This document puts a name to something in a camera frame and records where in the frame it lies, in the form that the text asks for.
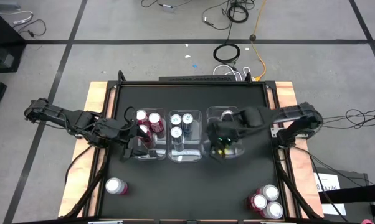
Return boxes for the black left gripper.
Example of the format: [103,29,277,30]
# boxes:
[93,117,159,162]

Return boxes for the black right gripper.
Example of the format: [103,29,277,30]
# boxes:
[207,119,240,156]

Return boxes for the clear plastic storage bin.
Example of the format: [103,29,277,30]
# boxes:
[167,108,204,164]
[130,107,169,162]
[205,105,246,159]

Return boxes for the white red Spindrift can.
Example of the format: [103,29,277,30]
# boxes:
[257,184,280,202]
[221,108,235,123]
[259,200,284,220]

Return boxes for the light wooden table board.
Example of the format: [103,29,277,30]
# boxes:
[58,80,325,218]

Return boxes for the white paper label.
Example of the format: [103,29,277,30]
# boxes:
[313,172,341,192]

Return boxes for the gray adapter box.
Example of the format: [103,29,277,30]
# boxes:
[161,2,176,14]

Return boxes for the white paper sheet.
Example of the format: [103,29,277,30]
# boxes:
[320,203,348,217]

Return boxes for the black equipment box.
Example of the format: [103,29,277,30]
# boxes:
[311,166,371,224]

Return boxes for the black flat bar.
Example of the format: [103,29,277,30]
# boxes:
[318,182,375,203]

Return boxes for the black cabinet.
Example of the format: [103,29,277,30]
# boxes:
[0,5,27,74]

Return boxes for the yellow-orange power cable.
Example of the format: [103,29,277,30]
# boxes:
[249,0,268,81]

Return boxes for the black coiled cable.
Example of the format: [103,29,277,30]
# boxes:
[212,42,241,65]

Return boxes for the black tangled cable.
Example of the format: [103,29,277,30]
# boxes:
[201,0,256,31]

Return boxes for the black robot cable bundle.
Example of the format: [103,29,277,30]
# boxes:
[292,108,375,187]

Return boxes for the thin black looped cable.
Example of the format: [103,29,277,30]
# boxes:
[12,18,47,39]

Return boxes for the white cable with connector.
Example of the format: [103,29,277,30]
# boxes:
[0,10,34,26]

